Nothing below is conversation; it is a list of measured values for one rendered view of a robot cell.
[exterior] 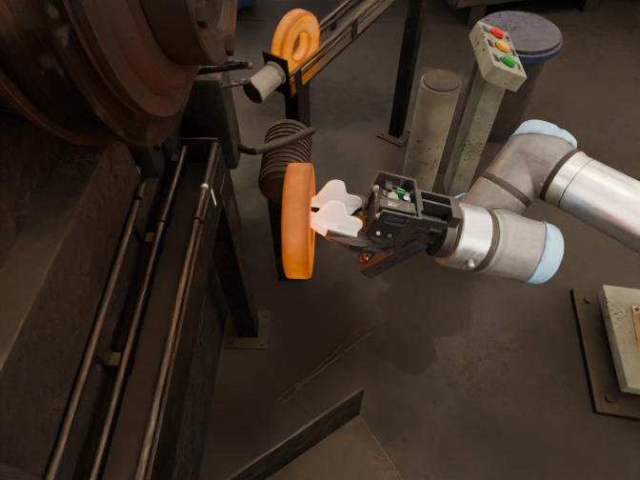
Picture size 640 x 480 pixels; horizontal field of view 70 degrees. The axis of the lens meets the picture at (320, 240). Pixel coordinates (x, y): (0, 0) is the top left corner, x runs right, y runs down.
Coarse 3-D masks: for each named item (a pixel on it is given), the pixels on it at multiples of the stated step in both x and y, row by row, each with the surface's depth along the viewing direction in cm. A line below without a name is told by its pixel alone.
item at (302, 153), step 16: (272, 128) 122; (288, 128) 120; (304, 128) 122; (304, 144) 119; (272, 160) 113; (288, 160) 112; (304, 160) 116; (272, 176) 111; (272, 192) 115; (272, 208) 124; (272, 224) 130; (272, 240) 136
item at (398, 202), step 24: (384, 192) 58; (408, 192) 61; (432, 192) 60; (360, 216) 63; (384, 216) 56; (408, 216) 56; (432, 216) 60; (456, 216) 58; (384, 240) 60; (408, 240) 62; (432, 240) 63
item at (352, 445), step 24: (336, 408) 58; (360, 408) 65; (312, 432) 60; (336, 432) 66; (360, 432) 66; (264, 456) 54; (288, 456) 61; (312, 456) 64; (336, 456) 64; (360, 456) 65; (384, 456) 65
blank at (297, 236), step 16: (288, 176) 57; (304, 176) 57; (288, 192) 55; (304, 192) 55; (288, 208) 55; (304, 208) 55; (288, 224) 55; (304, 224) 55; (288, 240) 55; (304, 240) 55; (288, 256) 56; (304, 256) 56; (288, 272) 59; (304, 272) 58
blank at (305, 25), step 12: (288, 12) 106; (300, 12) 106; (288, 24) 104; (300, 24) 107; (312, 24) 111; (276, 36) 105; (288, 36) 105; (300, 36) 114; (312, 36) 113; (276, 48) 106; (288, 48) 107; (300, 48) 115; (312, 48) 116; (288, 60) 109; (300, 60) 114
